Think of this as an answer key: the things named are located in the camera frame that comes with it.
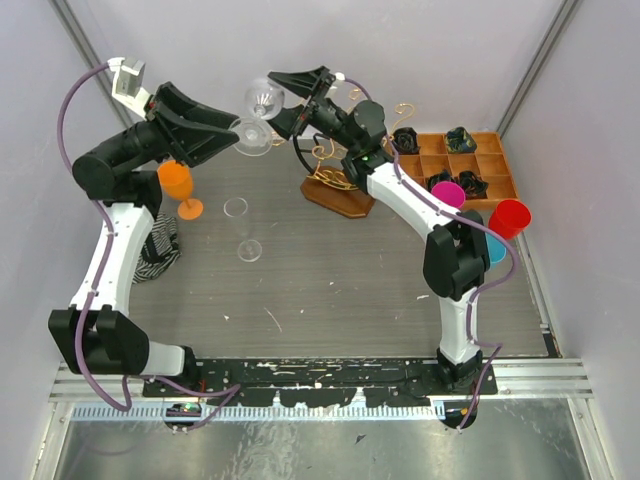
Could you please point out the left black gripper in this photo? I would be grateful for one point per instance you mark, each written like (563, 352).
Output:
(201, 130)

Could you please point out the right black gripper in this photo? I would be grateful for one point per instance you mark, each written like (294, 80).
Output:
(304, 83)

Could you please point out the clear wine glass front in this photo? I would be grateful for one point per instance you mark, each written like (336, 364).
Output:
(264, 100)

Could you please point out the clear wine glass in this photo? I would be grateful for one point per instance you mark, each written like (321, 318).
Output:
(264, 100)
(236, 209)

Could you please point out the orange wine glass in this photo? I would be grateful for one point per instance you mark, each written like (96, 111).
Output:
(177, 182)

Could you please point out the gold wire wine glass rack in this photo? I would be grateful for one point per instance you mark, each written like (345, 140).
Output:
(339, 171)

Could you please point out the striped black white cloth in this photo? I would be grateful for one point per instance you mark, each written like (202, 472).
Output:
(160, 250)

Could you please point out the pink wine glass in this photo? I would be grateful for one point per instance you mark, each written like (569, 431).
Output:
(449, 193)

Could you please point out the wooden compartment tray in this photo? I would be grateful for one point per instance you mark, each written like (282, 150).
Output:
(488, 163)

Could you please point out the red wine glass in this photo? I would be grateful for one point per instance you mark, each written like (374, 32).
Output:
(510, 218)

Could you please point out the blue wine glass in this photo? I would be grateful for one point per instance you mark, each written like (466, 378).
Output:
(496, 250)

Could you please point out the clear wine glass back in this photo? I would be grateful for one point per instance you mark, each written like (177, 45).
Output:
(236, 209)

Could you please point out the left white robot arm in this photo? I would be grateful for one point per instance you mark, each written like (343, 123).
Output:
(94, 334)

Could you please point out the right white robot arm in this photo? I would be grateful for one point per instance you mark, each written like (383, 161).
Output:
(456, 257)

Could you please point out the dark fabric roll left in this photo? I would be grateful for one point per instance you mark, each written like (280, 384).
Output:
(405, 141)

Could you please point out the dark fabric roll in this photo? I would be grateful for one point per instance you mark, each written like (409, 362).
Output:
(459, 141)
(443, 176)
(472, 185)
(405, 141)

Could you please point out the dark fabric roll middle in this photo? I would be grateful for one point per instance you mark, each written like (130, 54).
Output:
(443, 176)

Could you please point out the dark fabric roll back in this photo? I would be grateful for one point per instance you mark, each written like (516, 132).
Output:
(459, 141)

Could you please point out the dark fabric roll right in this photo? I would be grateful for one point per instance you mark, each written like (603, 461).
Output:
(472, 185)

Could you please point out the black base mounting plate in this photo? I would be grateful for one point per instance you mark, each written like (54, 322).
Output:
(325, 382)

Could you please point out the white slotted cable duct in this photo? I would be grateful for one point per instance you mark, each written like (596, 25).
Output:
(191, 413)

